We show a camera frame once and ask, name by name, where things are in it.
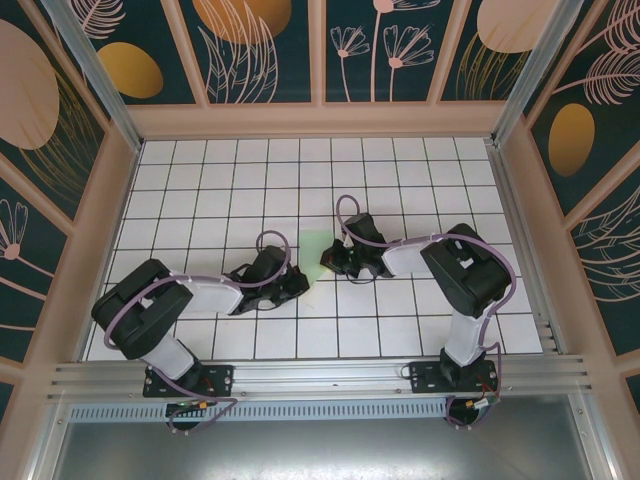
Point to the small circuit board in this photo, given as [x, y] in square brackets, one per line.
[187, 407]
[482, 404]

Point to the wall panel orange oval fern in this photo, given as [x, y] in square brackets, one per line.
[572, 140]

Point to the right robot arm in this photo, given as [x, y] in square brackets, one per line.
[405, 257]

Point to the aluminium front rail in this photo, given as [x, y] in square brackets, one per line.
[320, 375]

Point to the grey metal front plate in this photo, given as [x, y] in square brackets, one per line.
[320, 450]

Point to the wall panel single pink flower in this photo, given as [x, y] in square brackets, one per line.
[25, 280]

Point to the wall panel pink fern leaves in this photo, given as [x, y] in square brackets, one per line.
[610, 260]

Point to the wall panel large peach oval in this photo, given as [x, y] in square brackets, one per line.
[30, 100]

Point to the light green paper sheet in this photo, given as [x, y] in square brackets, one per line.
[310, 250]

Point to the wall panel pink flowers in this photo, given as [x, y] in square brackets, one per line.
[360, 75]

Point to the wall panel orange circle leaves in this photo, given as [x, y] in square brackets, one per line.
[240, 20]

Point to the aluminium corner post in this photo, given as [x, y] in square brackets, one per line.
[531, 70]
[97, 70]

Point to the wall panel peach circle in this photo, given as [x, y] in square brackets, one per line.
[500, 25]

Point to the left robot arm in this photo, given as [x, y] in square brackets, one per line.
[215, 295]

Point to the aluminium side rail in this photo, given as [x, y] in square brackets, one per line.
[526, 250]

